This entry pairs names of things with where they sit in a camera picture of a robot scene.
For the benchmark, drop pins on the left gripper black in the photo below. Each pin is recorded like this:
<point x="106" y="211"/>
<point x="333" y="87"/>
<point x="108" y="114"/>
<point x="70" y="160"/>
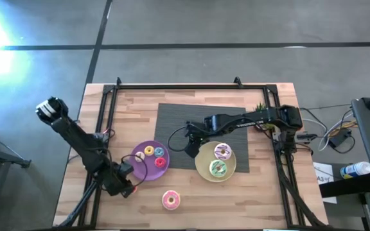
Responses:
<point x="117" y="184"/>

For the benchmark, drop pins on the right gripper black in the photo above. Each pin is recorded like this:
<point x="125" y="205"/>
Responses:
<point x="196" y="132"/>

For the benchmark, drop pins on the small blue donut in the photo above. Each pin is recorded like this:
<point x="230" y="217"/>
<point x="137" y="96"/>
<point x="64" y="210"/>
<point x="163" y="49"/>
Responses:
<point x="159" y="151"/>

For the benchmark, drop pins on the small red donut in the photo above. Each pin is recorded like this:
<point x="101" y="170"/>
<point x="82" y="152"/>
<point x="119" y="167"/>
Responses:
<point x="160" y="162"/>

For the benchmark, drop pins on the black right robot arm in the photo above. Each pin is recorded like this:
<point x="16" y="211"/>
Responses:
<point x="246" y="122"/>

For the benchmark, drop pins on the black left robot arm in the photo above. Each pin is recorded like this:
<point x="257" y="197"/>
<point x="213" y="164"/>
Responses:
<point x="75" y="134"/>

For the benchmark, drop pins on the cream plate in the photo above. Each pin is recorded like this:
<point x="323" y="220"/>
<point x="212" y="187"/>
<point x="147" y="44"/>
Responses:
<point x="204" y="160"/>

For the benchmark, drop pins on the large purple striped donut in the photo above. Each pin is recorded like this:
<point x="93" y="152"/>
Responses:
<point x="222" y="151"/>

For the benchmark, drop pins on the purple plate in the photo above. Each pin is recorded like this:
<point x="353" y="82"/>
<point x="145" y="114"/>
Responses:
<point x="148" y="170"/>

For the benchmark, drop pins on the large green frosted donut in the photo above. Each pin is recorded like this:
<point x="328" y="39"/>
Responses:
<point x="218" y="168"/>

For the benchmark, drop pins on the grey woven table mat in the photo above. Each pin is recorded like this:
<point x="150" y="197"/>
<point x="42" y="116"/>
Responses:
<point x="178" y="115"/>

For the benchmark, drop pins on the small white donut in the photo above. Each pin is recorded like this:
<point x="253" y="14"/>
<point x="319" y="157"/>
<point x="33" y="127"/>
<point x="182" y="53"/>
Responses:
<point x="139" y="156"/>

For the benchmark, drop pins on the large pink frosted donut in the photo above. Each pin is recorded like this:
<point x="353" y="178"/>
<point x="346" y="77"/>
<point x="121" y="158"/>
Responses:
<point x="171" y="200"/>

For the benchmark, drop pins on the small yellow donut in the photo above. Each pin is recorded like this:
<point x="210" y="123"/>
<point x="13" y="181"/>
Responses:
<point x="149" y="150"/>

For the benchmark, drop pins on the potted plant in black pot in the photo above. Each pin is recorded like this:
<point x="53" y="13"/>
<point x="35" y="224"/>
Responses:
<point x="260" y="106"/>

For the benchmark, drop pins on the white paper sheet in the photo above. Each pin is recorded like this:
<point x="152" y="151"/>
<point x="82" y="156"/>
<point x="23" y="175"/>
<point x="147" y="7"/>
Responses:
<point x="324" y="179"/>

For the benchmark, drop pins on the black power adapter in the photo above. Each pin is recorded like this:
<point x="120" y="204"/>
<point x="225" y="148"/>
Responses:
<point x="340" y="138"/>

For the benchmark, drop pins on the black side shelf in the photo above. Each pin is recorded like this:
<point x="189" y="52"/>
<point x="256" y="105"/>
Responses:
<point x="345" y="186"/>

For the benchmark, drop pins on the white spray can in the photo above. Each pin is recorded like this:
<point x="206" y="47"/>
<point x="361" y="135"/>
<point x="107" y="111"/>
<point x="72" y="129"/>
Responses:
<point x="355" y="170"/>

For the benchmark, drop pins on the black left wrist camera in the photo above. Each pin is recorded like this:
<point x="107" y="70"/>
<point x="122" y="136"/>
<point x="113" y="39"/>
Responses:
<point x="127" y="168"/>

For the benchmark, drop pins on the black aluminium rig frame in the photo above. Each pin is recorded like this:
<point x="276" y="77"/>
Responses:
<point x="191" y="86"/>

